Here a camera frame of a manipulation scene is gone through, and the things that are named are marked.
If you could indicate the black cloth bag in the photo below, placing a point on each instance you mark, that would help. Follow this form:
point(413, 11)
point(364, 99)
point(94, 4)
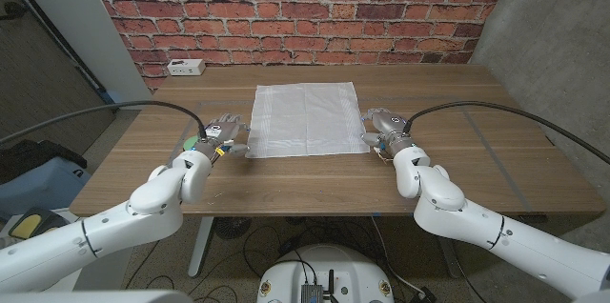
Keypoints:
point(33, 153)

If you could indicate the grey perforated panel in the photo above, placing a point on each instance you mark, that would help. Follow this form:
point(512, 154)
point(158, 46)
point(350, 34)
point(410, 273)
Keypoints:
point(28, 46)

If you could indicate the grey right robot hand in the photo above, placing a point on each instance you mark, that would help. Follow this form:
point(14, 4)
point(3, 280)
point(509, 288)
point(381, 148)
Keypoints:
point(391, 129)

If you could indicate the white pillar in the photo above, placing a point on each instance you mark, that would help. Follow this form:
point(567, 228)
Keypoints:
point(71, 7)

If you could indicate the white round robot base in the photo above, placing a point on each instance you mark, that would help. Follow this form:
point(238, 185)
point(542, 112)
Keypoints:
point(329, 265)

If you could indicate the blue storage bin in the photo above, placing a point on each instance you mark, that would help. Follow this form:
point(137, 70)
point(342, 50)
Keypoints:
point(43, 188)

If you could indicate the white handkerchief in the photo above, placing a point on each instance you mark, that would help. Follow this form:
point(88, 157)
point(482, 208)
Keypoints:
point(305, 119)

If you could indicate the white power strip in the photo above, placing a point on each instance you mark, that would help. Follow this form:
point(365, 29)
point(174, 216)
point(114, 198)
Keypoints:
point(186, 67)

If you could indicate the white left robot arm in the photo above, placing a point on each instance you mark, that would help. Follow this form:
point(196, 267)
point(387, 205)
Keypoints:
point(119, 231)

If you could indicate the green push button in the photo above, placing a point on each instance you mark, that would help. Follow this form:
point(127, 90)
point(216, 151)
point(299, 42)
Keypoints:
point(189, 143)

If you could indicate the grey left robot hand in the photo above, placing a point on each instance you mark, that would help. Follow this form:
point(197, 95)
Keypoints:
point(221, 132)

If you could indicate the black yellow foot pedal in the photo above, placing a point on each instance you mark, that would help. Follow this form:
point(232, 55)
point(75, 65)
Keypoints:
point(28, 226)

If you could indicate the red brick printed backdrop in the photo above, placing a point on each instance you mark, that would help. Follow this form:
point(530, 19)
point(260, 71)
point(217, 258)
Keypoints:
point(286, 7)

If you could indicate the grey table leg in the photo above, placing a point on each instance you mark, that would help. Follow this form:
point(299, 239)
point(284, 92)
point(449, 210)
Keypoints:
point(450, 250)

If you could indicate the grey electronics box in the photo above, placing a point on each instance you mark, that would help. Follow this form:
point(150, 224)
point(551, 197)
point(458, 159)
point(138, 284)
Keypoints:
point(311, 293)

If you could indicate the small black floor fan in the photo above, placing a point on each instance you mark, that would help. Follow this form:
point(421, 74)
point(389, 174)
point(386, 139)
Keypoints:
point(232, 227)

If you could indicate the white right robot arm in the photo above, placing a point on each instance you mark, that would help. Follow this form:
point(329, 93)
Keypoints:
point(476, 227)

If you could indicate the white table leg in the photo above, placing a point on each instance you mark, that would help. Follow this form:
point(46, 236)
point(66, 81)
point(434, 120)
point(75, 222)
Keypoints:
point(200, 246)

